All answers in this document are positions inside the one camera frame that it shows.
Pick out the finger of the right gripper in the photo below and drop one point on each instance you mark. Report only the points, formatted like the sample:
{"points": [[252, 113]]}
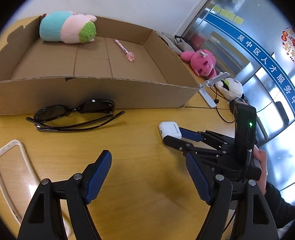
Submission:
{"points": [[200, 134], [220, 147]]}

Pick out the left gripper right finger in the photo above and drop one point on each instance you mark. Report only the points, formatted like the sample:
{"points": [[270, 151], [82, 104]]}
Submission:
{"points": [[253, 217]]}

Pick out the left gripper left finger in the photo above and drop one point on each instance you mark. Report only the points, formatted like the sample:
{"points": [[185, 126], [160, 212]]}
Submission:
{"points": [[43, 217]]}

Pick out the white earbuds case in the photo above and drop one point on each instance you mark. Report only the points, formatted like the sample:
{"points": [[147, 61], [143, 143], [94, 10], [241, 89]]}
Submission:
{"points": [[169, 128]]}

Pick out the white clear phone case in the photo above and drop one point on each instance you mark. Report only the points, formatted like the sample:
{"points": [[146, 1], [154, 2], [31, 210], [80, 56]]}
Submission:
{"points": [[20, 175]]}

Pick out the black sunglasses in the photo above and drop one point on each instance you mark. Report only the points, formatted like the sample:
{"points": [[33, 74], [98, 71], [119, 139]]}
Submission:
{"points": [[89, 115]]}

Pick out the right forearm dark sleeve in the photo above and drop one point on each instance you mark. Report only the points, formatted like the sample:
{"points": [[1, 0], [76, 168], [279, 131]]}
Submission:
{"points": [[282, 212]]}

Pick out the right hand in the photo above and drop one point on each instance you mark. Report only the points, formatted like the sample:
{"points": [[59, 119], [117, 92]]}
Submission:
{"points": [[261, 156]]}

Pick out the white panda plush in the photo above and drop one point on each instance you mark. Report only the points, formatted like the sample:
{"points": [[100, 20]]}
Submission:
{"points": [[230, 88]]}

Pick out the white folding phone stand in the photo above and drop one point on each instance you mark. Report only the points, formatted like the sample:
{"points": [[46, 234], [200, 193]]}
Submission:
{"points": [[210, 84]]}

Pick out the pink strawberry bear plush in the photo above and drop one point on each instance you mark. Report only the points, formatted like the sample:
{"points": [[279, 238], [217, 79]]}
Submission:
{"points": [[202, 62]]}

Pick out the brown cardboard box tray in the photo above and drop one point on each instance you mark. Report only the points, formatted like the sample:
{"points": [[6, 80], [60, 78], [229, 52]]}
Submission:
{"points": [[35, 74]]}

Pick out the grey cloth bag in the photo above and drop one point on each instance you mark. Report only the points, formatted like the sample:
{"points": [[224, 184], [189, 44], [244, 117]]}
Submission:
{"points": [[177, 44]]}

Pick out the pink crystal pen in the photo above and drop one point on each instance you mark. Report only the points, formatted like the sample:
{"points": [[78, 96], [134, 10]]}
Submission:
{"points": [[129, 55]]}

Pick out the blue pink green plush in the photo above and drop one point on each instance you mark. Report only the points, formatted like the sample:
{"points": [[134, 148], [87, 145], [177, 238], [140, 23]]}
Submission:
{"points": [[67, 27]]}

